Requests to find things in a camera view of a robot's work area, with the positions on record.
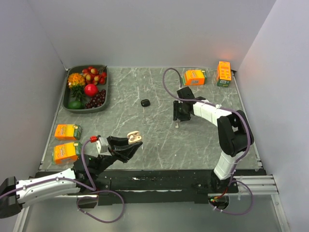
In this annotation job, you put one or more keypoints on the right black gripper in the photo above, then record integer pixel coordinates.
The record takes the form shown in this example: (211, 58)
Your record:
(176, 104)

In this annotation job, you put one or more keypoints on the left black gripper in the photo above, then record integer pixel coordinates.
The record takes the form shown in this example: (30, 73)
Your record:
(122, 151)

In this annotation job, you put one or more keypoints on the beige earbud charging case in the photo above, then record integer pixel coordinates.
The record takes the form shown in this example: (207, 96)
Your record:
(134, 137)

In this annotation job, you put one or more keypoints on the black earbud charging case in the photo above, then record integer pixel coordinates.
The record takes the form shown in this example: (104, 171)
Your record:
(145, 103)

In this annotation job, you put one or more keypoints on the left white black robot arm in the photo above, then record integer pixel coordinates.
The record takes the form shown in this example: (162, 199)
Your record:
(17, 194)

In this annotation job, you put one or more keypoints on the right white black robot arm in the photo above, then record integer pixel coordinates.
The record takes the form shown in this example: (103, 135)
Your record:
(234, 133)

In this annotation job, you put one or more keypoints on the orange box top centre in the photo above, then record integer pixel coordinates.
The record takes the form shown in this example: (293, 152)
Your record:
(194, 78)

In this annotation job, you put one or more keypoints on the orange box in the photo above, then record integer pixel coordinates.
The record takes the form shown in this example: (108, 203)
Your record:
(65, 153)
(70, 132)
(194, 78)

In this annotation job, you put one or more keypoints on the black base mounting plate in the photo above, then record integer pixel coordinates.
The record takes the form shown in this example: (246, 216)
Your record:
(159, 186)

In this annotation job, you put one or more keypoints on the dark purple grape bunch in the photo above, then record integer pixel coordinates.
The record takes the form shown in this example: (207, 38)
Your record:
(97, 101)

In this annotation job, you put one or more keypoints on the orange box lower left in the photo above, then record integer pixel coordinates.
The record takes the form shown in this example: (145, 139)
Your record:
(65, 153)

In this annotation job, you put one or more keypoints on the orange box upper left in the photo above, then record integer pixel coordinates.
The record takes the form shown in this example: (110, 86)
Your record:
(70, 132)

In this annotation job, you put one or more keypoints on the orange green carton upright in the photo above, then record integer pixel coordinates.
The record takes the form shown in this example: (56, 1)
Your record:
(224, 76)

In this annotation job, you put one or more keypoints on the green toy avocado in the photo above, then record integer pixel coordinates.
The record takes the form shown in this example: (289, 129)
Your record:
(75, 105)

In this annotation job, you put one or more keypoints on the red toy apple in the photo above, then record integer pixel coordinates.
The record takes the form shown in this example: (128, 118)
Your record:
(91, 90)

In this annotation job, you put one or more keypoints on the dark green fruit tray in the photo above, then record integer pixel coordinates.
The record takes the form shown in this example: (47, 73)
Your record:
(67, 98)

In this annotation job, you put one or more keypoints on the red yellow cherry bunch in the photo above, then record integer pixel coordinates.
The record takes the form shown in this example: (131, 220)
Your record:
(94, 75)

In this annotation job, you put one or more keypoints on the orange yellow toy pineapple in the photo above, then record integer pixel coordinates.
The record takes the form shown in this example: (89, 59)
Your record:
(76, 84)

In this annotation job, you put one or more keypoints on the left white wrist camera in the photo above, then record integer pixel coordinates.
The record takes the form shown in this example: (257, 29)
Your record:
(102, 144)

